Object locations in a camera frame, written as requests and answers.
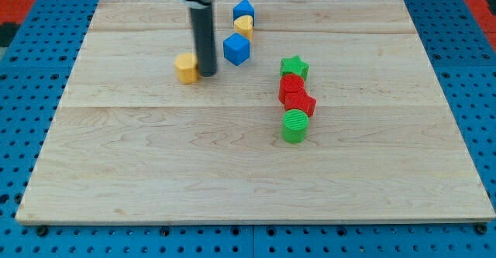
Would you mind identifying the green star block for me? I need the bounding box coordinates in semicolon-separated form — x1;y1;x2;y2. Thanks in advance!
280;55;309;81

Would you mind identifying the wooden board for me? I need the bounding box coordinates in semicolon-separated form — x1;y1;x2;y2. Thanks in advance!
16;0;495;225

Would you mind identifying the green cylinder block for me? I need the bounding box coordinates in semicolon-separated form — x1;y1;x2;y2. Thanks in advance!
281;109;309;143

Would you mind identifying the red cylinder block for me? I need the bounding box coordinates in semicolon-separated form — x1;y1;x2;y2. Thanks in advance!
278;74;305;104

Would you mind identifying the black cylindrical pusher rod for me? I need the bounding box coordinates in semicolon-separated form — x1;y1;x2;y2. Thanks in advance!
190;4;217;77

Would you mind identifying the yellow hexagon block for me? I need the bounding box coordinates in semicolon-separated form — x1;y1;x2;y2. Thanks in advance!
174;53;199;84

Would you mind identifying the blue pentagon block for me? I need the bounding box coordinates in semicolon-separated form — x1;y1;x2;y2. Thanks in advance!
232;0;255;22

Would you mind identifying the red star block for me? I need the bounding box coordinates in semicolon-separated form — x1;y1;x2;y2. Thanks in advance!
284;90;317;117

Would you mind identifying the blue cube block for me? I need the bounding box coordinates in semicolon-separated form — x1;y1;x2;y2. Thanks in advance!
223;33;250;66

